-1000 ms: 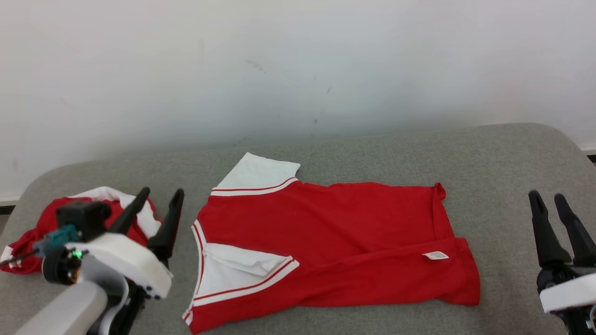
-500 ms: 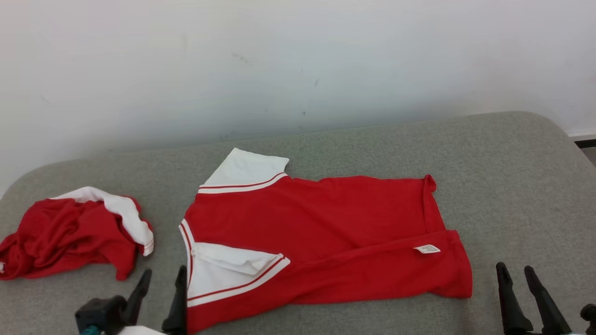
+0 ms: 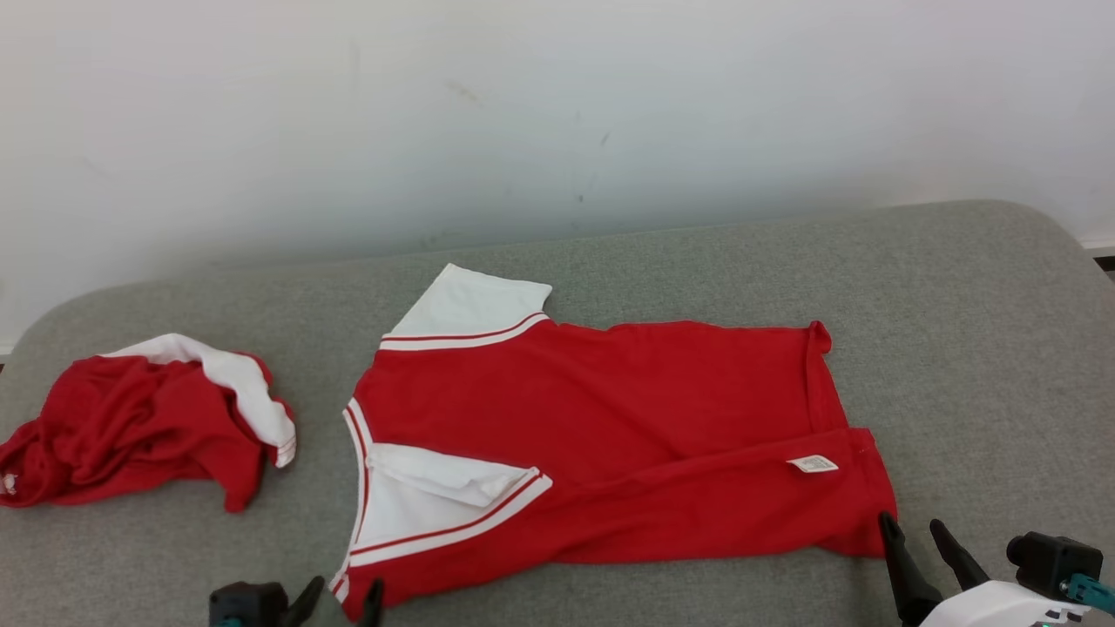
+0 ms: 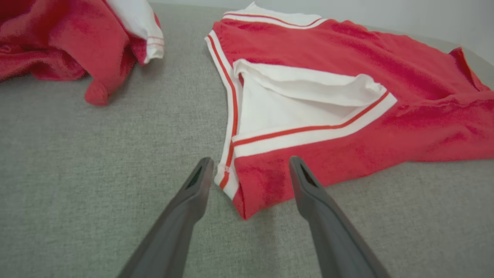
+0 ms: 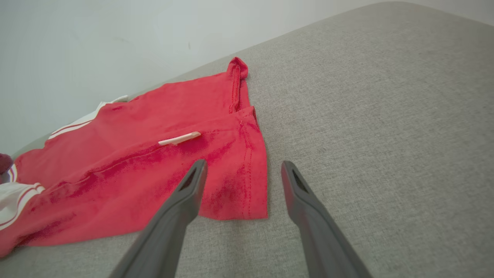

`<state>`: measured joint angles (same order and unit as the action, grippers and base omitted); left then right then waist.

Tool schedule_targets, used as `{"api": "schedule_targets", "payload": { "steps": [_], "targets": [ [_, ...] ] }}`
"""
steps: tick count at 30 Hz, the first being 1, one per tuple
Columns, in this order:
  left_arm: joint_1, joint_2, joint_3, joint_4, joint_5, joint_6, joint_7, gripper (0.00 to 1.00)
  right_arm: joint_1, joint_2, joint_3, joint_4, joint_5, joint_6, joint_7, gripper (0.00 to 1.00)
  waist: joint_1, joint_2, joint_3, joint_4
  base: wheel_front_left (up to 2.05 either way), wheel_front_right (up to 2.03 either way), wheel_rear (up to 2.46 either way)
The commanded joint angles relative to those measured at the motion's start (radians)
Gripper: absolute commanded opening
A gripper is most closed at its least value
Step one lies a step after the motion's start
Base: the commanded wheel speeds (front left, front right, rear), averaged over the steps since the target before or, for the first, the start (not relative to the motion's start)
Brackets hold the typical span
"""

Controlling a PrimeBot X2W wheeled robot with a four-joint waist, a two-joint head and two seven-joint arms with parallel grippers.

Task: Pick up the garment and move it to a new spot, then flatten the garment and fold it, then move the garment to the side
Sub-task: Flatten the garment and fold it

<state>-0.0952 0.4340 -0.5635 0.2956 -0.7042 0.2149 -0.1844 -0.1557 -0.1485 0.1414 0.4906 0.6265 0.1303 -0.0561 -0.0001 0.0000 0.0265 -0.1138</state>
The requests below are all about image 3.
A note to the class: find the red jersey with number print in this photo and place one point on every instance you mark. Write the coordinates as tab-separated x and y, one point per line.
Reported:
653	418

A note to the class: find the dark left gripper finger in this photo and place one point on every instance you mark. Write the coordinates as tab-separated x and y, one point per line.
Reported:
301	610
372	610

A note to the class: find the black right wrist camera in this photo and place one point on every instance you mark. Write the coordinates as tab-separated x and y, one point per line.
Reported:
1054	562

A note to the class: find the teal right camera connector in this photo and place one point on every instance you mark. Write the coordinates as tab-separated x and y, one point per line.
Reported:
1089	594

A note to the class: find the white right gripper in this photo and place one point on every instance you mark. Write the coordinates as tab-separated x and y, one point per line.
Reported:
993	610

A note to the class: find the red shorts with white stripes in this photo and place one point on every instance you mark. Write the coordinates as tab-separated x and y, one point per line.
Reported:
131	427

